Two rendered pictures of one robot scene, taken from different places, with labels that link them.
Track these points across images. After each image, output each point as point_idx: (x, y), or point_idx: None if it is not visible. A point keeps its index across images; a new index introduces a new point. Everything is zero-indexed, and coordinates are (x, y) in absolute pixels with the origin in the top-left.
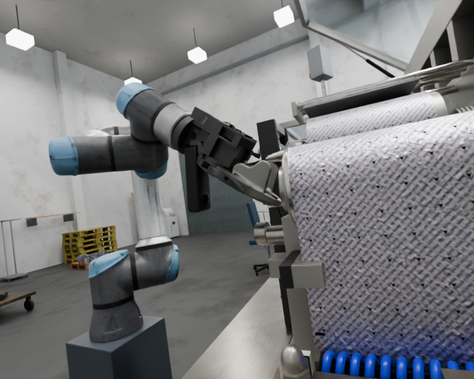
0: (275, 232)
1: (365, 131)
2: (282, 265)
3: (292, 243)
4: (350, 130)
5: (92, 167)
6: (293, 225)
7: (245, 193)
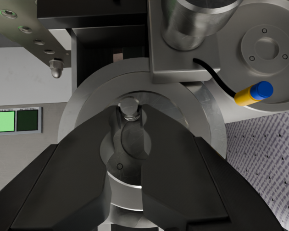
0: (165, 26)
1: (267, 196)
2: (44, 21)
3: (148, 27)
4: (283, 209)
5: None
6: (150, 63)
7: (61, 144)
